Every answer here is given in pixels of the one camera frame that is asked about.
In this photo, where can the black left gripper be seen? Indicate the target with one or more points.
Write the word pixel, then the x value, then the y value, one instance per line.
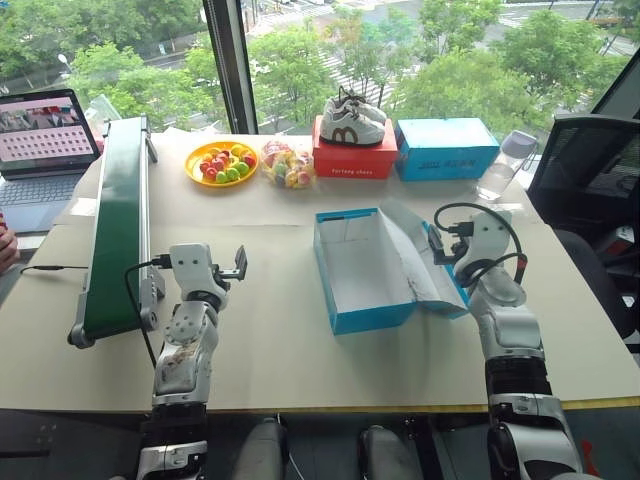
pixel 221 281

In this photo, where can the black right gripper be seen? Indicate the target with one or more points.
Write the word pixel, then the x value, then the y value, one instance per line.
pixel 455 248

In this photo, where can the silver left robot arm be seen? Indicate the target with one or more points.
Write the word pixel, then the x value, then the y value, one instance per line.
pixel 185 350

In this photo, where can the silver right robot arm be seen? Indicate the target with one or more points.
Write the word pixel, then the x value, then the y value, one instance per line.
pixel 510 325

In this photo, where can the blue shoe box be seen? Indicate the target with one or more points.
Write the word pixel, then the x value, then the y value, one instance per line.
pixel 370 270
pixel 445 150

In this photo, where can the red shoe box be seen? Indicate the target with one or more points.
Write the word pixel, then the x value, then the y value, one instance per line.
pixel 355 160

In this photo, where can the green conveyor belt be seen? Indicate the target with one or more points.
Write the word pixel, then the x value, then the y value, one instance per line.
pixel 117 225

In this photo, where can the green candy ball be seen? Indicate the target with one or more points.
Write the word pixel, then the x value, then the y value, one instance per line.
pixel 220 177
pixel 242 167
pixel 233 174

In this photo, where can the yellow plate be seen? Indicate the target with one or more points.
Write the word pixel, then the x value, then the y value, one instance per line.
pixel 197 176

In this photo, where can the clear water bottle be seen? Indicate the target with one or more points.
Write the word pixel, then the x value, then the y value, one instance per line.
pixel 500 172

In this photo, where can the red candy ball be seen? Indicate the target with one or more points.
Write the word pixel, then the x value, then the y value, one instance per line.
pixel 205 167

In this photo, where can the beige paper table cover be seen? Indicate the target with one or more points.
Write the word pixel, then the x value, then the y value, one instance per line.
pixel 280 360

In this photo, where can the clear bag of candies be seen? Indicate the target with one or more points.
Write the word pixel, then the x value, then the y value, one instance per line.
pixel 287 167

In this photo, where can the white brown sneaker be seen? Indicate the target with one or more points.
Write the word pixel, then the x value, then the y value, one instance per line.
pixel 367 107
pixel 352 131

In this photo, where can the black office chair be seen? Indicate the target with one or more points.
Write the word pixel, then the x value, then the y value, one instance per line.
pixel 585 170

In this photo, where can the dark rounded shape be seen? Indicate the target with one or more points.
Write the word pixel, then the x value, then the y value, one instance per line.
pixel 385 455
pixel 262 450

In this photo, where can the clear plastic bag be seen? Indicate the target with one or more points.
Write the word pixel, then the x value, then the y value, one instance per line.
pixel 102 115

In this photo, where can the grey laptop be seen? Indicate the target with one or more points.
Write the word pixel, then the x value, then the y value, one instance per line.
pixel 42 140

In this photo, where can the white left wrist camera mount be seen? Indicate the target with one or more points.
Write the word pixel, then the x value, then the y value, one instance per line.
pixel 191 262

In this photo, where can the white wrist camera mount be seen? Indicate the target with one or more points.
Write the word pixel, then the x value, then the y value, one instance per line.
pixel 191 262
pixel 492 235

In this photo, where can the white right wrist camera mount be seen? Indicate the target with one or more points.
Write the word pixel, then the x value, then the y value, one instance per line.
pixel 492 235

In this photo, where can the black window frame post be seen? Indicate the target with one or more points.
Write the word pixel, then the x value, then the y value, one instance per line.
pixel 230 65
pixel 620 92

